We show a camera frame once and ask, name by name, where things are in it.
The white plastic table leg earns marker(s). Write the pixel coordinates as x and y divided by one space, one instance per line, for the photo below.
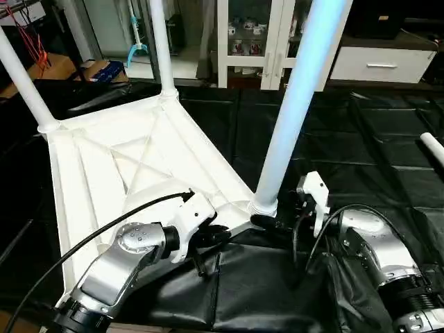
298 104
433 149
22 80
162 48

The white plastic table top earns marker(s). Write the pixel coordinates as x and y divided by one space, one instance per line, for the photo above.
90 166

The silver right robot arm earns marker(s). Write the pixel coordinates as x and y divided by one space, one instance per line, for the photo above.
388 257

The black work mat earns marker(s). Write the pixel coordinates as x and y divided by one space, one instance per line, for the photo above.
347 132

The white drawer unit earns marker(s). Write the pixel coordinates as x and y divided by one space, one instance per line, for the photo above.
381 66

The white glass-door cabinet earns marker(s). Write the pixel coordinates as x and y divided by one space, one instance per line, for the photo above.
257 41

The blue plastic bag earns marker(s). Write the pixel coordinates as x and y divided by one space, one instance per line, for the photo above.
112 71

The light blue hooked pole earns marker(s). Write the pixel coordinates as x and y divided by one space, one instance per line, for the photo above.
137 45

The brown cardboard box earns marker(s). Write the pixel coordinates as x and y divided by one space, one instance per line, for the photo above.
87 69

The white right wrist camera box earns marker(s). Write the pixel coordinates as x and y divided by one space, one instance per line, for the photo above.
313 198

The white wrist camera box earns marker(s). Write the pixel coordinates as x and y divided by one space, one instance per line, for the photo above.
313 198
193 222

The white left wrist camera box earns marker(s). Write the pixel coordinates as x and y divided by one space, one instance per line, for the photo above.
193 222

